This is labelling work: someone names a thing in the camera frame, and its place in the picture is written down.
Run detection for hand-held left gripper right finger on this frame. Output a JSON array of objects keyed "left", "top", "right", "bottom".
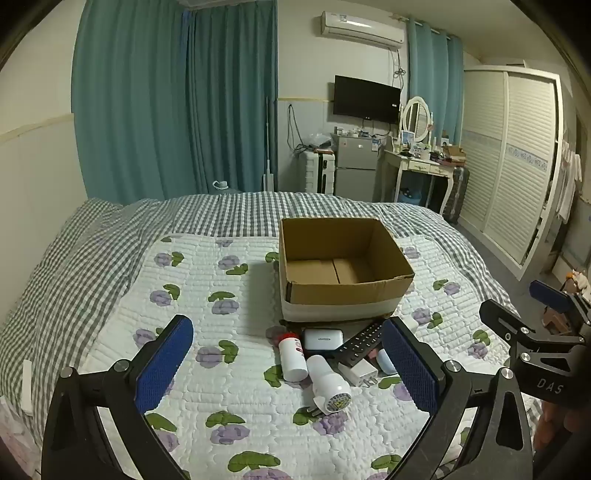
[{"left": 381, "top": 316, "right": 536, "bottom": 480}]

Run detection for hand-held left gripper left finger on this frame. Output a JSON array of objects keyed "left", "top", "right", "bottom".
[{"left": 41, "top": 315, "right": 195, "bottom": 480}]

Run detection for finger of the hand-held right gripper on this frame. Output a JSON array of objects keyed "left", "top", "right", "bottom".
[
  {"left": 479, "top": 299, "right": 586, "bottom": 352},
  {"left": 529, "top": 279, "right": 591, "bottom": 334}
]

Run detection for white charger plug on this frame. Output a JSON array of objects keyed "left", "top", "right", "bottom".
[{"left": 338, "top": 357, "right": 379, "bottom": 387}]

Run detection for black remote control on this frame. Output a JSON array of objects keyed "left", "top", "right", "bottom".
[{"left": 333, "top": 322, "right": 385, "bottom": 365}]

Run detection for white cylinder with yellow label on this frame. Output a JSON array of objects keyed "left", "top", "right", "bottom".
[{"left": 306, "top": 354, "right": 352, "bottom": 418}]

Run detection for white power bank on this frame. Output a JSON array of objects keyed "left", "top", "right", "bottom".
[{"left": 303, "top": 328, "right": 345, "bottom": 354}]

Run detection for white bottle with red cap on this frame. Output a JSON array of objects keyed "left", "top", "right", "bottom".
[{"left": 278, "top": 331, "right": 309, "bottom": 381}]

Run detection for person's right hand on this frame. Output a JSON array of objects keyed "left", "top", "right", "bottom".
[{"left": 533, "top": 401, "right": 591, "bottom": 454}]

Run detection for light blue small container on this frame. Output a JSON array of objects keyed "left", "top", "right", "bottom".
[{"left": 376, "top": 349, "right": 398, "bottom": 376}]

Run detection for white floral quilt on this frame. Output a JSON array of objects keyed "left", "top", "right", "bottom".
[{"left": 78, "top": 233, "right": 513, "bottom": 480}]

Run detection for hanging white clothes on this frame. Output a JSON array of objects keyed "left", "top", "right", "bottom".
[{"left": 556, "top": 138, "right": 583, "bottom": 223}]

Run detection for bed with floral quilt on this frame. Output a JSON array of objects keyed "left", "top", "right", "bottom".
[{"left": 0, "top": 191, "right": 522, "bottom": 480}]

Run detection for dark suitcase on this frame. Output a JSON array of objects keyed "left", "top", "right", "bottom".
[{"left": 443, "top": 165, "right": 471, "bottom": 224}]

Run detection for white louvred wardrobe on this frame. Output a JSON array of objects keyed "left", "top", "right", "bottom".
[{"left": 457, "top": 65, "right": 575, "bottom": 280}]

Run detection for white flat item on bedsheet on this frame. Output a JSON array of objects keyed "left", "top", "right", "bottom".
[{"left": 22, "top": 360, "right": 34, "bottom": 414}]

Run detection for white dressing table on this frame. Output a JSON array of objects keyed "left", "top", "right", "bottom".
[{"left": 379, "top": 148, "right": 455, "bottom": 215}]

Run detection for grey small fridge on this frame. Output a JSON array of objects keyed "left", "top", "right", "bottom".
[{"left": 333, "top": 135, "right": 386, "bottom": 201}]

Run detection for white suitcase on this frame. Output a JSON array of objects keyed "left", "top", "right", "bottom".
[{"left": 302, "top": 150, "right": 337, "bottom": 195}]

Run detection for oval white vanity mirror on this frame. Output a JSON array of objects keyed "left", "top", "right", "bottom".
[{"left": 401, "top": 96, "right": 435, "bottom": 141}]

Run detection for light blue curtain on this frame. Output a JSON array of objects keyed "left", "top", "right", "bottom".
[{"left": 406, "top": 18, "right": 465, "bottom": 145}]

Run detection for wide teal curtain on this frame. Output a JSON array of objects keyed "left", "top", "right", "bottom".
[{"left": 71, "top": 0, "right": 191, "bottom": 204}]

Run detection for dark teal curtain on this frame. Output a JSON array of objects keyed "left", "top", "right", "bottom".
[{"left": 186, "top": 8, "right": 280, "bottom": 197}]

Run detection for white air conditioner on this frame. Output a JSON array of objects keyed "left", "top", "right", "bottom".
[{"left": 320, "top": 11, "right": 406, "bottom": 51}]

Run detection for black wall television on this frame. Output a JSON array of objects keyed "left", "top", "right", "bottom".
[{"left": 333, "top": 75, "right": 402, "bottom": 124}]

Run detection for black wall cable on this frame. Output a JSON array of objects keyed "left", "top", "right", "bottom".
[{"left": 287, "top": 104, "right": 306, "bottom": 151}]

